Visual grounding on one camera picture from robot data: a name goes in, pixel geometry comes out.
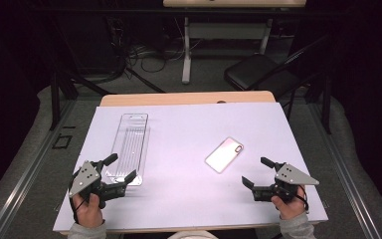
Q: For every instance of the person's right hand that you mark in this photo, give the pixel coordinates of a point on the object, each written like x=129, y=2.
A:
x=291, y=209

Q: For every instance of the black diagonal floor bar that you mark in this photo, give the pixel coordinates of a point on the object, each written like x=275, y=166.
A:
x=146, y=80

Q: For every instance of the person's left hand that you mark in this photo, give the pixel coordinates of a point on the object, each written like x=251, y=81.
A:
x=88, y=214

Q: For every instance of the iridescent phone case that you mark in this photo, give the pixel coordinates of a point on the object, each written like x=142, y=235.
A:
x=224, y=155

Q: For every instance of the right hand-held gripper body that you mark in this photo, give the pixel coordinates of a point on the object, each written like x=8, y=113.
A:
x=291, y=176

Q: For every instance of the person's white clothing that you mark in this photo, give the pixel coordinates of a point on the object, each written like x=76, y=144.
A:
x=192, y=235

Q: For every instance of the white board sheet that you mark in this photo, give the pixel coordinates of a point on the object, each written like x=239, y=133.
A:
x=185, y=199

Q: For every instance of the metal floor rail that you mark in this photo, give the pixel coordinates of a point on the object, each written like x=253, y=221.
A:
x=344, y=176
x=23, y=176

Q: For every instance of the clear plastic packaging tray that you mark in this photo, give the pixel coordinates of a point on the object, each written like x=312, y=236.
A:
x=131, y=142

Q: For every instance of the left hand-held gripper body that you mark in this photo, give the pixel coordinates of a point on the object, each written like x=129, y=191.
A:
x=83, y=179

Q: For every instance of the black metal stand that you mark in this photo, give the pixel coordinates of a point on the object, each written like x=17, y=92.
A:
x=55, y=99
x=327, y=106

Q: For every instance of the wooden table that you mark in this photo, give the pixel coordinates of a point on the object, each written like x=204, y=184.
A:
x=185, y=98

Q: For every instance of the white-legged desk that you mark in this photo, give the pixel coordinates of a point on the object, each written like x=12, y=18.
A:
x=186, y=66

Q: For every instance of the black folding chair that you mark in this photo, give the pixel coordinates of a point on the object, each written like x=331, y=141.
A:
x=255, y=71

